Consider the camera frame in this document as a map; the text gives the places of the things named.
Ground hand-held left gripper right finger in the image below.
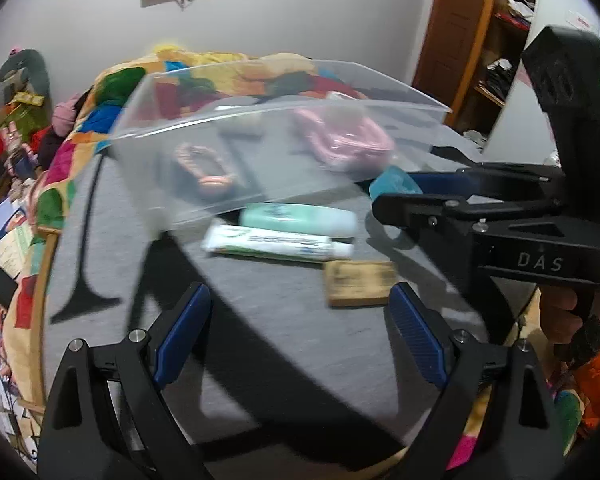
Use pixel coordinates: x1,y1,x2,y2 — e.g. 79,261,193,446
389,282,567,480

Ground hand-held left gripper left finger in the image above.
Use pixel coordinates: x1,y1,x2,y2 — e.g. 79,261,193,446
36,282,213,480

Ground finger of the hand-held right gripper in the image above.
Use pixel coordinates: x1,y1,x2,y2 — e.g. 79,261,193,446
409,162,567,200
371,193,567,243

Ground clear plastic container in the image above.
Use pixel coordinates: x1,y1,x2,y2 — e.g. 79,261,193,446
97,58,454,242

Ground person's right hand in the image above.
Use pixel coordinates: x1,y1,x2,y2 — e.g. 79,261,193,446
537,289,582,362

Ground teal plastic object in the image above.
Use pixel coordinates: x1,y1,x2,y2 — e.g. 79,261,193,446
368,167,424,202

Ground brown wooden block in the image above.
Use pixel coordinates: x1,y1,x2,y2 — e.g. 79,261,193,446
322,260,399,309

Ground pink plastic case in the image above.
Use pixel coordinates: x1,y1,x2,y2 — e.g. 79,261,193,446
292,104,397,174

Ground mint green tube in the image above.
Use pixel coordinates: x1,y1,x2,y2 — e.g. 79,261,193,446
238,203,359,238

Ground white toothpaste tube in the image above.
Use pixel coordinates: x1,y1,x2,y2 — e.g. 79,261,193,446
201,223,356,263

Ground brown wooden door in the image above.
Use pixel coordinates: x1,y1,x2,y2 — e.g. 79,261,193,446
412,0,502,127

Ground wooden shelf unit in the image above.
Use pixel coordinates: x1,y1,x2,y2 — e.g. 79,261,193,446
472,0,542,111

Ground pink braided hair clip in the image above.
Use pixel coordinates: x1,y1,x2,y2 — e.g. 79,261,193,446
172,142,239,199

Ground pile of papers and clutter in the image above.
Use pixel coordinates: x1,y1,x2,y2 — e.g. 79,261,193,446
0,72,56,466

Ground pink knitted hat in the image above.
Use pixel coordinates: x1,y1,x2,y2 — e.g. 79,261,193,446
51,94,88,133

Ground colourful patchwork quilt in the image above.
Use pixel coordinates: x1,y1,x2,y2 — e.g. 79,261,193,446
7,44,372,413

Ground grey jacket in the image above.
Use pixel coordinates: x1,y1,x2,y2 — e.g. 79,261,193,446
0,48,51,106

